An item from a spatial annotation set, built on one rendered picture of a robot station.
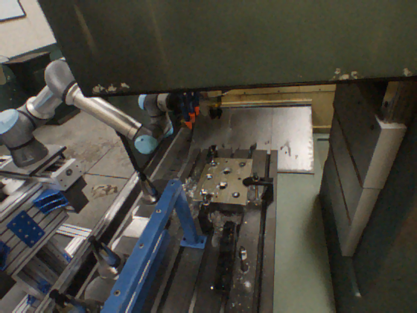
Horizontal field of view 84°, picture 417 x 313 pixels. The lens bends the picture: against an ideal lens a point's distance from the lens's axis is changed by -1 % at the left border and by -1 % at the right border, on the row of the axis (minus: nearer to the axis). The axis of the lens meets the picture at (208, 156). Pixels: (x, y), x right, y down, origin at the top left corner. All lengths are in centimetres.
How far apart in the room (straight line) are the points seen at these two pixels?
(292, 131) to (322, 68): 139
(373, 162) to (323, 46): 34
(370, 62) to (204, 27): 26
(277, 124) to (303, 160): 35
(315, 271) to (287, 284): 14
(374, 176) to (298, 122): 121
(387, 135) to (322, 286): 78
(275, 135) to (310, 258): 88
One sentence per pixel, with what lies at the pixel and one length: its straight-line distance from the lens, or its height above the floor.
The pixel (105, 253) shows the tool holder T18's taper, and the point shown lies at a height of 128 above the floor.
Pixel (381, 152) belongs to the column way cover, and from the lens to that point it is 65.
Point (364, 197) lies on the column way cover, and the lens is 75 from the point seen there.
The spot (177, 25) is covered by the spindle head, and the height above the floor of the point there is 166.
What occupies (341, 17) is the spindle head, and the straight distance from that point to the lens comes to 42.
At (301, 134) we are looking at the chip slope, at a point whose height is 75.
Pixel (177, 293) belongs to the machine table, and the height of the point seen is 90.
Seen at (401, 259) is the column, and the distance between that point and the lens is 77.
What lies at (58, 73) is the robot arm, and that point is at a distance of 101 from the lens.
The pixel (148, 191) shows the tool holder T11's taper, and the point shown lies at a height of 125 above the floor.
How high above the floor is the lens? 171
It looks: 36 degrees down
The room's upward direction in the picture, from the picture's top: 11 degrees counter-clockwise
